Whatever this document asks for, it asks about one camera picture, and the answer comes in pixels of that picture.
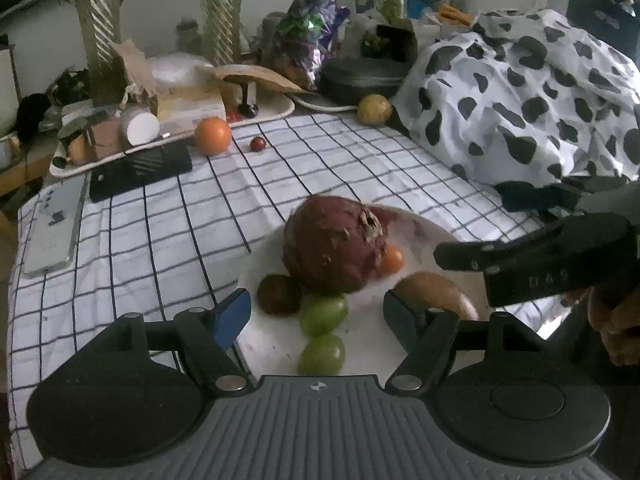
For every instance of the white serving tray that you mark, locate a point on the white serving tray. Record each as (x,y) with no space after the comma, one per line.
(271,105)

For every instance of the black zip case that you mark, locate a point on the black zip case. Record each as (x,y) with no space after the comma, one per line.
(346,81)

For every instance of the white cylinder bottle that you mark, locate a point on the white cylinder bottle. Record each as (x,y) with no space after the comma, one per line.
(139,126)

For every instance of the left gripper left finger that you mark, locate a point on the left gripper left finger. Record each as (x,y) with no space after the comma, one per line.
(207,336)

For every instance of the cow print blanket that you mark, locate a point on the cow print blanket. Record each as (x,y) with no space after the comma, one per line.
(524,97)

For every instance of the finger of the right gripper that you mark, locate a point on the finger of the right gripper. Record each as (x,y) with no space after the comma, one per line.
(522,196)
(586,236)

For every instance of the brown mango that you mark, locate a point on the brown mango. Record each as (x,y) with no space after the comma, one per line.
(425,292)

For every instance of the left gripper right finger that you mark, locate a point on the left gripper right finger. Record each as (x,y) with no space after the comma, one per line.
(427,336)

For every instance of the purple foil snack bag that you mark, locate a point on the purple foil snack bag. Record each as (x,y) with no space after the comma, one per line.
(304,40)

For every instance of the silver smartphone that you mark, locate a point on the silver smartphone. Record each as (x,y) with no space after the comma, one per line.
(52,239)

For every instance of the person right hand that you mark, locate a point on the person right hand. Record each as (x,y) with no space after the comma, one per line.
(616,322)

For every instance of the small red fruit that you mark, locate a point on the small red fruit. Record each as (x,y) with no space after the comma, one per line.
(257,144)

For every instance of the yellow pear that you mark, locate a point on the yellow pear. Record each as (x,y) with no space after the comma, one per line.
(374,110)

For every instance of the green fruit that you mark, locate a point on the green fruit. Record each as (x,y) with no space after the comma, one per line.
(320,315)
(324,355)

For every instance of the dark brown round fruit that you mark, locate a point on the dark brown round fruit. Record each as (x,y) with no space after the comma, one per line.
(279,295)

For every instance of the yellow medicine box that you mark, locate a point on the yellow medicine box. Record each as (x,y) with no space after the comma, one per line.
(190,104)

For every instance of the woven plant vase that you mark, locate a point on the woven plant vase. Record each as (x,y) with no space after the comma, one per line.
(99,22)
(221,31)

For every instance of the clear plastic bag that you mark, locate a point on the clear plastic bag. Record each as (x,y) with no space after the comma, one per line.
(179,69)

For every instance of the brown paper envelope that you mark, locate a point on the brown paper envelope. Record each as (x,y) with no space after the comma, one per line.
(269,79)

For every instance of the dark red dragon fruit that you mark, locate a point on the dark red dragon fruit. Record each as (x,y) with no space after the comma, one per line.
(335,245)

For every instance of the small orange tangerine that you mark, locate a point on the small orange tangerine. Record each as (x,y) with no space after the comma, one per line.
(392,260)

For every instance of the checkered white tablecloth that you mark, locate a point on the checkered white tablecloth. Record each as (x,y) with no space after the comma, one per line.
(182,242)

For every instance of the white floral plate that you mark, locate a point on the white floral plate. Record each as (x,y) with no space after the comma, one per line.
(269,345)

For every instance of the large orange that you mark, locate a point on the large orange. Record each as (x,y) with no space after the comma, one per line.
(212,136)

